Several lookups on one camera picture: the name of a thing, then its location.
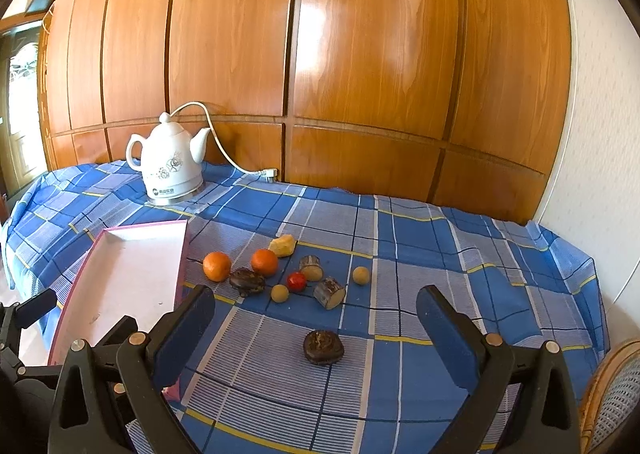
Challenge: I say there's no orange mandarin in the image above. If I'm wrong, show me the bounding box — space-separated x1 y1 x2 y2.
202 251 232 283
250 249 279 278

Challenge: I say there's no dark brown wrinkled fruit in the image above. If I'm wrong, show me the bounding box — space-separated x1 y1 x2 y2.
229 267 266 298

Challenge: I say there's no small yellow round fruit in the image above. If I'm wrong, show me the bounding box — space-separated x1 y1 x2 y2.
270 284 290 303
352 266 371 286

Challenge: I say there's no small red tomato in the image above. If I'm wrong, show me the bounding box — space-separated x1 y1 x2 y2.
286 271 307 292

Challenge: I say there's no dark round fruit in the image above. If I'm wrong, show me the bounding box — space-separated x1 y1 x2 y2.
303 329 345 365

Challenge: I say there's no yellow fruit chunk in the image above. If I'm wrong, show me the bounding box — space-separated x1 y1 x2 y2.
268 234 296 258

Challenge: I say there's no cut sugarcane piece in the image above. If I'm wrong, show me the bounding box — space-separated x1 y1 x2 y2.
314 276 346 311
298 255 324 281

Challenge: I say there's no wicker chair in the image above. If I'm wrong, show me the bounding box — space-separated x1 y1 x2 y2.
579 338 640 454

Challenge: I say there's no white tray with pink rim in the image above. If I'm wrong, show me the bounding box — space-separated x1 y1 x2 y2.
49 221 188 365

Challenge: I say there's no wooden door with glass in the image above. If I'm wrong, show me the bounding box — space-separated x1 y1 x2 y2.
1 22 47 196

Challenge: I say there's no blue plaid tablecloth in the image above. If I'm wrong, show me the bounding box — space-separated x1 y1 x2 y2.
1 161 610 453

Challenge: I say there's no white ceramic electric kettle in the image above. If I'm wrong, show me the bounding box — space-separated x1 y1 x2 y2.
126 112 210 206

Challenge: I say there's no white kettle power cord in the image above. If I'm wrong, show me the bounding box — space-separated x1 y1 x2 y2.
168 100 279 184

